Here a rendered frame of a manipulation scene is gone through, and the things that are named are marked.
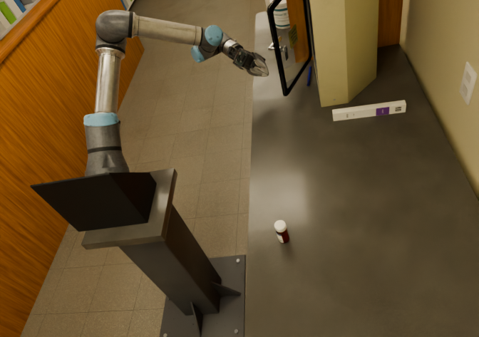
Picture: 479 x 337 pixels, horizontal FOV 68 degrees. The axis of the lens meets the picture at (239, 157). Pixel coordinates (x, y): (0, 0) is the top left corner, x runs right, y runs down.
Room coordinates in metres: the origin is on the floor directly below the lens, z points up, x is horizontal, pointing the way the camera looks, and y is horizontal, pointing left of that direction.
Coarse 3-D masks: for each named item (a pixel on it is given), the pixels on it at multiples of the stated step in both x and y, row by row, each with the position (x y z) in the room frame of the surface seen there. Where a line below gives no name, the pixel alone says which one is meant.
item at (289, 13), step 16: (288, 0) 1.31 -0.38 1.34; (288, 16) 1.30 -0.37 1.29; (304, 16) 1.40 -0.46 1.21; (272, 32) 1.20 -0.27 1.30; (288, 32) 1.29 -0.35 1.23; (304, 32) 1.39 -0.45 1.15; (288, 48) 1.27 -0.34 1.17; (304, 48) 1.37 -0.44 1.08; (288, 64) 1.25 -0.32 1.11; (288, 80) 1.24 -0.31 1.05
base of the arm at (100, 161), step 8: (88, 152) 1.02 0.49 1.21; (96, 152) 1.00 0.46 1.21; (104, 152) 0.99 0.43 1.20; (112, 152) 1.00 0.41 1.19; (120, 152) 1.02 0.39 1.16; (88, 160) 0.99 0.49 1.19; (96, 160) 0.97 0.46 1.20; (104, 160) 0.97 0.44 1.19; (112, 160) 0.97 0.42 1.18; (120, 160) 0.98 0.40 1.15; (88, 168) 0.96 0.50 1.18; (96, 168) 0.95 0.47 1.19; (104, 168) 0.94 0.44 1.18; (112, 168) 0.94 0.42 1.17; (120, 168) 0.95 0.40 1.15; (128, 168) 0.98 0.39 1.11
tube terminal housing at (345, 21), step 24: (312, 0) 1.12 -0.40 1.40; (336, 0) 1.10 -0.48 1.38; (360, 0) 1.13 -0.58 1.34; (312, 24) 1.13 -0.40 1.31; (336, 24) 1.10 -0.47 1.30; (360, 24) 1.13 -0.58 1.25; (312, 48) 1.40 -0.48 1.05; (336, 48) 1.10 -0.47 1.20; (360, 48) 1.13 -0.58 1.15; (336, 72) 1.10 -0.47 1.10; (360, 72) 1.13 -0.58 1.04; (336, 96) 1.10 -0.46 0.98
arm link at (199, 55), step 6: (192, 48) 1.46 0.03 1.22; (198, 48) 1.45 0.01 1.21; (216, 48) 1.42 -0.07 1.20; (192, 54) 1.47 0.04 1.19; (198, 54) 1.43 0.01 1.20; (204, 54) 1.43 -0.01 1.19; (210, 54) 1.42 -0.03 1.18; (216, 54) 1.47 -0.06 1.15; (198, 60) 1.44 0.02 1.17; (204, 60) 1.44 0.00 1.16
